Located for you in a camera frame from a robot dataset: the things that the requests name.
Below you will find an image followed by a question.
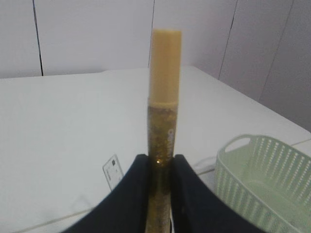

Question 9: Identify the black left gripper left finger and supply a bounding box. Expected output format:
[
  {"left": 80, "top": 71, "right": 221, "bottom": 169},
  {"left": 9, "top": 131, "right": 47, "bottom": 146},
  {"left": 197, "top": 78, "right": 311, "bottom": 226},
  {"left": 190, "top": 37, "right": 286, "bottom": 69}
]
[{"left": 63, "top": 154, "right": 150, "bottom": 233}]

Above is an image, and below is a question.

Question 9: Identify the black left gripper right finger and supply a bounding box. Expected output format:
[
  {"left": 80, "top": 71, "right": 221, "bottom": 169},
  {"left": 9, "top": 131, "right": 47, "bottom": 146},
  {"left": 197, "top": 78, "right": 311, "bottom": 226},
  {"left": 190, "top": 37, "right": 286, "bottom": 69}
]
[{"left": 171, "top": 154, "right": 263, "bottom": 233}]

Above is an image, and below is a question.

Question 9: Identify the clear plastic ruler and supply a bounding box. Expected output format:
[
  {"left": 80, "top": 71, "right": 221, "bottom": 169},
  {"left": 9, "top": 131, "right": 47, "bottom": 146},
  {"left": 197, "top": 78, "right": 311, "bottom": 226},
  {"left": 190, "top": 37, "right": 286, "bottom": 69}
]
[{"left": 102, "top": 154, "right": 124, "bottom": 191}]

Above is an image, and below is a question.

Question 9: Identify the gold glitter marker pen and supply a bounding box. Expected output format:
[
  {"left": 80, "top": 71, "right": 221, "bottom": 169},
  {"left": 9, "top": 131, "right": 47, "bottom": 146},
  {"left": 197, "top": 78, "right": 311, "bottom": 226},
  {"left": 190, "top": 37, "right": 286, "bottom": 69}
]
[{"left": 145, "top": 29, "right": 182, "bottom": 233}]

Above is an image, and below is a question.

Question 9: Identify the green plastic woven basket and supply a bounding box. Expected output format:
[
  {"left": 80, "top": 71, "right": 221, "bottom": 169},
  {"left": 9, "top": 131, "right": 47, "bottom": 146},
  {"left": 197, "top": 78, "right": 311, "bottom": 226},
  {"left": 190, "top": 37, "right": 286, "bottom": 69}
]
[{"left": 214, "top": 134, "right": 311, "bottom": 233}]

